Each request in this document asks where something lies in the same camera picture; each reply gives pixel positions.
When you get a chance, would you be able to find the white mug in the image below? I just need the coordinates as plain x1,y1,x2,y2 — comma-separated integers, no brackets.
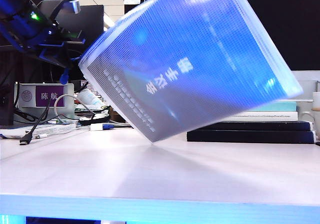
298,108,320,135

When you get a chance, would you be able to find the black round base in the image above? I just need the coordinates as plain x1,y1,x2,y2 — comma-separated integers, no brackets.
78,114,111,126

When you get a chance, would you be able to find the thin black book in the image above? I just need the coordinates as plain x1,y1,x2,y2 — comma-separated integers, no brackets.
199,120,316,132

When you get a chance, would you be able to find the white cylindrical container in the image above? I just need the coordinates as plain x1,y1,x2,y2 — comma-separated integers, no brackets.
312,91,320,111

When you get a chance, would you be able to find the white plastic bottle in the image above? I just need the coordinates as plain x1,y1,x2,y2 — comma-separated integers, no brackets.
75,88,105,109

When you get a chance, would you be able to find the green circuit board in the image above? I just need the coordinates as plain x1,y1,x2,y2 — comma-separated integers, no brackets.
74,104,111,115

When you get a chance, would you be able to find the large black AOC monitor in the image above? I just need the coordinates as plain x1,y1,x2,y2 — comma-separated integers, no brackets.
144,0,320,72

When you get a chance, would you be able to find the transparent file bag blue zipper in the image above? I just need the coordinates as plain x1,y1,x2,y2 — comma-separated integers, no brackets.
77,0,305,143

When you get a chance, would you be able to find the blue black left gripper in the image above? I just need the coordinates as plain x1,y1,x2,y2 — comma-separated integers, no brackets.
0,0,87,69

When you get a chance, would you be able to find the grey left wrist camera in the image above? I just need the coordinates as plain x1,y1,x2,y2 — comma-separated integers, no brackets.
37,0,82,27

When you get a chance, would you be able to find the white looped cable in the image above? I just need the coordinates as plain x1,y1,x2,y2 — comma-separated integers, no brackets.
54,93,111,125

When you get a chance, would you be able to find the white booklet stack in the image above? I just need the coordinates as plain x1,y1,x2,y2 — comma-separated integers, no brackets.
0,123,77,140

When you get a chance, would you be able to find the white book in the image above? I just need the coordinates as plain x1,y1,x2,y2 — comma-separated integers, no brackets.
226,111,300,122

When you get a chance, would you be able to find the blue zipper pull strap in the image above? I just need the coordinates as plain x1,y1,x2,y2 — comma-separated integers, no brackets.
59,68,71,85

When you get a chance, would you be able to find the black monitor rear side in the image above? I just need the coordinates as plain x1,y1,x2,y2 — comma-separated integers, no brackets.
51,4,106,81

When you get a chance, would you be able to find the grey desk partition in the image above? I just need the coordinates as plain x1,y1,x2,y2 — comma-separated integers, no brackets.
291,70,320,102

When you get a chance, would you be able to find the teal book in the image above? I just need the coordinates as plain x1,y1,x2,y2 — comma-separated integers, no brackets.
252,101,298,112

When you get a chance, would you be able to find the purple white name plate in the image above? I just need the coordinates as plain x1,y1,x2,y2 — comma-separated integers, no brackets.
18,82,76,118

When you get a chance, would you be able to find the white adapter with blue plug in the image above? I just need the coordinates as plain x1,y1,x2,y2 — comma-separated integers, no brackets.
89,123,115,133

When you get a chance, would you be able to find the silver monitor base plate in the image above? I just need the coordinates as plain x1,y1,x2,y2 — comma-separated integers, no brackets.
274,98,315,103

